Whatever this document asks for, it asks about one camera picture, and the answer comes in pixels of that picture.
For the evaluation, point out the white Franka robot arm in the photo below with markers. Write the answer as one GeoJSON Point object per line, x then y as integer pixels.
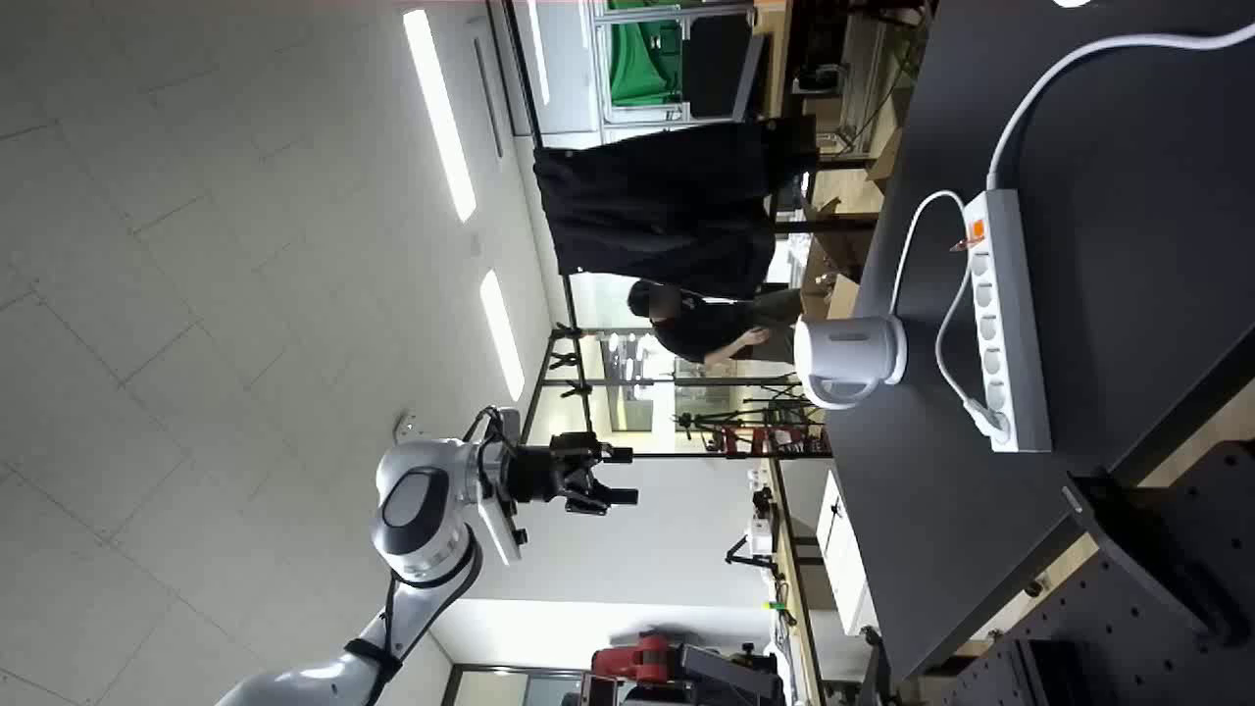
{"type": "Point", "coordinates": [419, 513]}

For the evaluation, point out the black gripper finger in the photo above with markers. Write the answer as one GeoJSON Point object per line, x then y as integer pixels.
{"type": "Point", "coordinates": [612, 494]}
{"type": "Point", "coordinates": [607, 451]}

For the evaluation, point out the white power strip orange button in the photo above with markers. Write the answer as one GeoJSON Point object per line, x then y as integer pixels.
{"type": "Point", "coordinates": [1015, 328]}

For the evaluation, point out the black perforated breadboard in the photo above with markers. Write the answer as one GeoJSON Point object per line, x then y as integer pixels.
{"type": "Point", "coordinates": [1139, 600]}

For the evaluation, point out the red machine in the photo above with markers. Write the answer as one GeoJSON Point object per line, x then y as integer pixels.
{"type": "Point", "coordinates": [638, 660]}

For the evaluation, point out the white cup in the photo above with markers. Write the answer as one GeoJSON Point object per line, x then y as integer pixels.
{"type": "Point", "coordinates": [848, 360]}

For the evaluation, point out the white drawer cabinet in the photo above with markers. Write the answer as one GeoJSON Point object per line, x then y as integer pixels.
{"type": "Point", "coordinates": [848, 553]}

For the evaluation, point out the long ceiling light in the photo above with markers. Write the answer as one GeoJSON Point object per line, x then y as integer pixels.
{"type": "Point", "coordinates": [501, 334]}
{"type": "Point", "coordinates": [437, 111]}

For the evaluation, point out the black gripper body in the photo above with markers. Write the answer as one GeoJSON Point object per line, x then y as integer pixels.
{"type": "Point", "coordinates": [548, 472]}

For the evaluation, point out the round ceiling smoke detector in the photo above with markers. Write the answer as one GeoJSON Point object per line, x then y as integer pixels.
{"type": "Point", "coordinates": [411, 429]}

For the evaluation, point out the black hanging cloth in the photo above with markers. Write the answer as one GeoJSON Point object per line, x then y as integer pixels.
{"type": "Point", "coordinates": [651, 202]}

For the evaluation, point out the person in black shirt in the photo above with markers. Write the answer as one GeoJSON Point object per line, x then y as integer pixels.
{"type": "Point", "coordinates": [700, 322]}

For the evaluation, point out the white metal frame booth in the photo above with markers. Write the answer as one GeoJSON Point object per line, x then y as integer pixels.
{"type": "Point", "coordinates": [572, 81]}

